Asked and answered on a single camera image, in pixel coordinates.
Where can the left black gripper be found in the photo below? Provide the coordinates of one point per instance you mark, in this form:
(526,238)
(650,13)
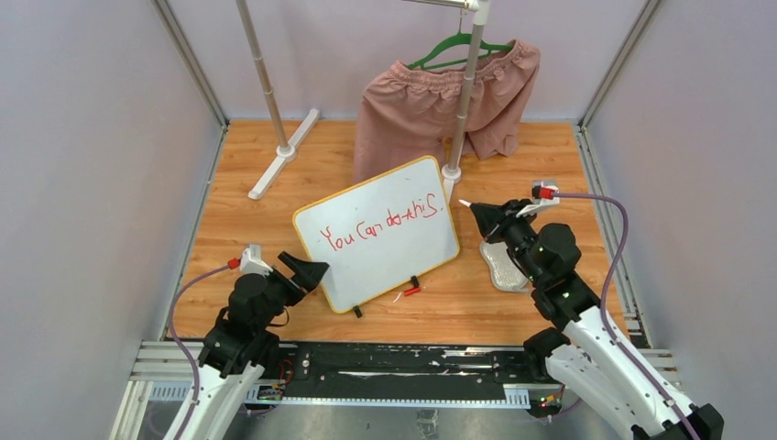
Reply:
(307,275)

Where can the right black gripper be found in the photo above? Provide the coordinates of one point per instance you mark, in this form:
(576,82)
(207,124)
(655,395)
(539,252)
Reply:
(490,216)

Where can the yellow framed whiteboard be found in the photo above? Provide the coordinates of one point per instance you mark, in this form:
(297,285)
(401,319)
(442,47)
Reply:
(378,234)

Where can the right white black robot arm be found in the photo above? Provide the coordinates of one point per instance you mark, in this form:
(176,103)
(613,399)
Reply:
(583,349)

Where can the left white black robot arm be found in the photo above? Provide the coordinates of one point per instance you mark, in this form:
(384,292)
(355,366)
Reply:
(240,347)

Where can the grey whiteboard eraser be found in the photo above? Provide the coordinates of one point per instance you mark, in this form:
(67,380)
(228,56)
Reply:
(504,275)

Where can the white clothes rack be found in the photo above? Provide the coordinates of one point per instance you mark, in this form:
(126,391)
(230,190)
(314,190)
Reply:
(395,127)

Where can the pink shorts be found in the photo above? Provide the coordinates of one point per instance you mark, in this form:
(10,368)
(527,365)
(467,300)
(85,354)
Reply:
(502,89)

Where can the green clothes hanger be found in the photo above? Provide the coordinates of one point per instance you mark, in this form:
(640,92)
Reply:
(459,49)

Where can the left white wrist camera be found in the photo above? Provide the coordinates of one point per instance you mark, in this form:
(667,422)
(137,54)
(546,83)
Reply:
(251,261)

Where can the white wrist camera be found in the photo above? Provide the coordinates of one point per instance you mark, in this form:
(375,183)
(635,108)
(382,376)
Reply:
(251,261)
(543,197)

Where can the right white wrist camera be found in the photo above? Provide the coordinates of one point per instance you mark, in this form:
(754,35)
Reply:
(543,197)

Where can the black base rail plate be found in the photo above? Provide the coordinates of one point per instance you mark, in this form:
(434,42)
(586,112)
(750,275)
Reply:
(406,375)

